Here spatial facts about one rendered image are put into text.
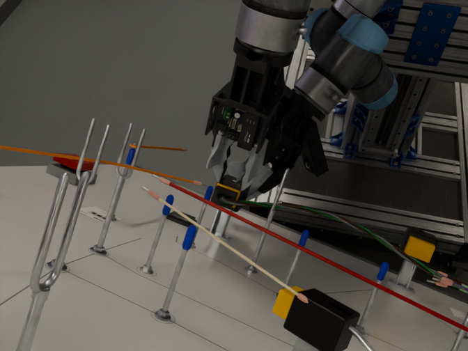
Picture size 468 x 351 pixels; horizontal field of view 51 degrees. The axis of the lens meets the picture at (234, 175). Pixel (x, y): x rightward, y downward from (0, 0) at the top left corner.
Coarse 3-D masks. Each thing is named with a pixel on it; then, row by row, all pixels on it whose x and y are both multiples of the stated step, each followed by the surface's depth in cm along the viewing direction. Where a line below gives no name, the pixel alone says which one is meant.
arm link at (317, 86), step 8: (304, 72) 78; (312, 72) 76; (304, 80) 76; (312, 80) 76; (320, 80) 75; (328, 80) 75; (296, 88) 78; (304, 88) 76; (312, 88) 75; (320, 88) 75; (328, 88) 75; (336, 88) 75; (304, 96) 76; (312, 96) 76; (320, 96) 75; (328, 96) 76; (336, 96) 75; (320, 104) 76; (328, 104) 76; (336, 104) 79; (328, 112) 78
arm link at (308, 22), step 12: (336, 0) 88; (348, 0) 86; (360, 0) 85; (372, 0) 84; (384, 0) 85; (324, 12) 91; (336, 12) 87; (348, 12) 86; (360, 12) 86; (372, 12) 86; (312, 24) 91; (324, 24) 89; (336, 24) 88; (312, 36) 91; (324, 36) 89; (312, 48) 93
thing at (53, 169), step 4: (48, 164) 76; (52, 164) 76; (56, 164) 76; (60, 164) 77; (48, 168) 76; (52, 168) 75; (56, 168) 75; (60, 168) 75; (64, 168) 76; (48, 172) 76; (52, 172) 75; (56, 172) 75; (60, 172) 75; (64, 172) 75; (68, 172) 75; (72, 172) 75; (56, 176) 75; (60, 176) 75; (72, 176) 74; (76, 176) 74; (96, 176) 79; (72, 180) 74; (76, 180) 74; (72, 184) 74; (76, 184) 75
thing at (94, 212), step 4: (84, 208) 65; (88, 208) 65; (92, 208) 66; (96, 208) 66; (100, 208) 67; (80, 212) 62; (84, 212) 63; (88, 212) 64; (92, 212) 64; (96, 212) 65; (100, 212) 65; (104, 212) 66; (88, 216) 62; (92, 216) 63; (96, 216) 63; (100, 216) 64; (104, 216) 64; (116, 216) 66; (96, 220) 62; (100, 220) 62; (104, 220) 63; (116, 220) 64
